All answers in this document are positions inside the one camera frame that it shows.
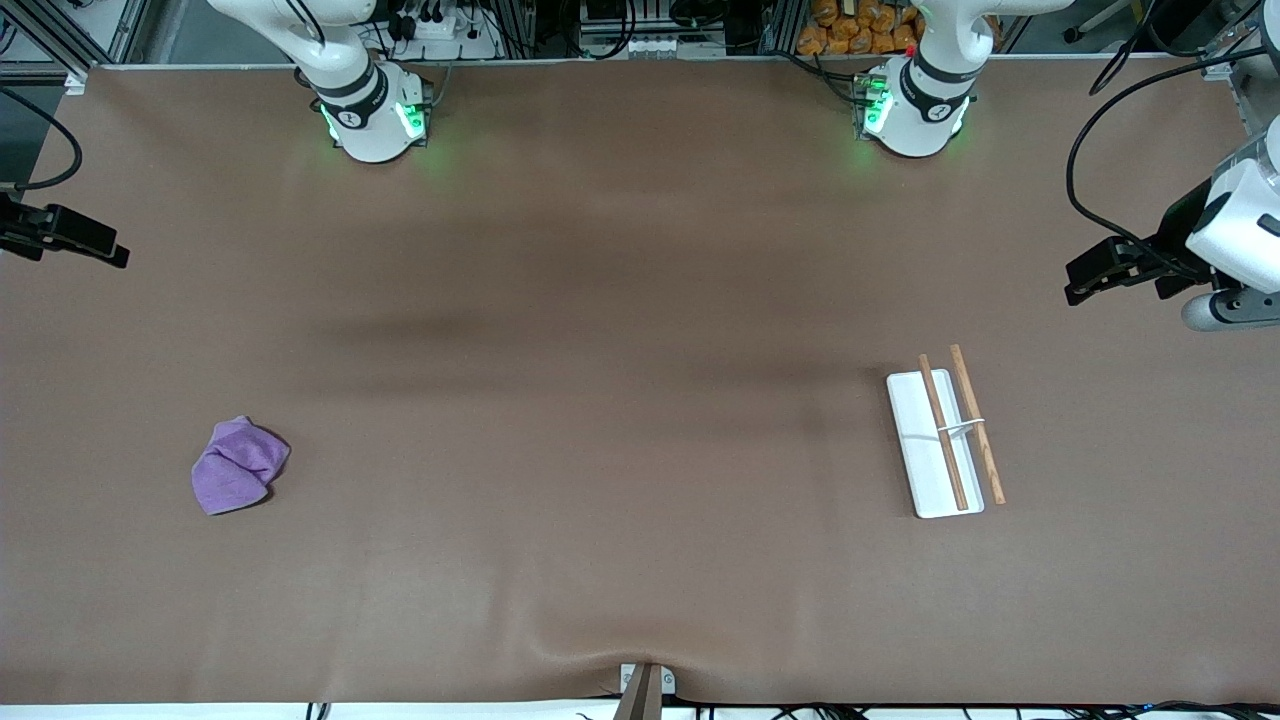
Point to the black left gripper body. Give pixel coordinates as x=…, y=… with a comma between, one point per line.
x=1171, y=240

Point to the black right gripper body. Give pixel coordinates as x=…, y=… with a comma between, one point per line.
x=20, y=229

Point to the purple microfibre towel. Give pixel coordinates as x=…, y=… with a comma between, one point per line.
x=238, y=468

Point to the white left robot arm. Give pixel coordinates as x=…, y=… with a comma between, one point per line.
x=915, y=115

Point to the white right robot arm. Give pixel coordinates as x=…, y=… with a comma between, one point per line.
x=372, y=118

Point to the wooden rack rod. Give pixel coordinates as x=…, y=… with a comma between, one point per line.
x=944, y=440
x=980, y=430

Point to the white towel rack base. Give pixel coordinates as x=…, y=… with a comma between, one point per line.
x=920, y=440

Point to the orange packaged items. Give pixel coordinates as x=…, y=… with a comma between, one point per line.
x=860, y=28

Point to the white power strip with plugs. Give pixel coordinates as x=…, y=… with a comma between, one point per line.
x=440, y=28

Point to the white slim power strip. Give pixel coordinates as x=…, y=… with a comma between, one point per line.
x=665, y=45

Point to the aluminium frame profile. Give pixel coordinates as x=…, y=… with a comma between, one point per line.
x=1245, y=85
x=70, y=35

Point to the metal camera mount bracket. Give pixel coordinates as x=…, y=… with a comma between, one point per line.
x=646, y=690

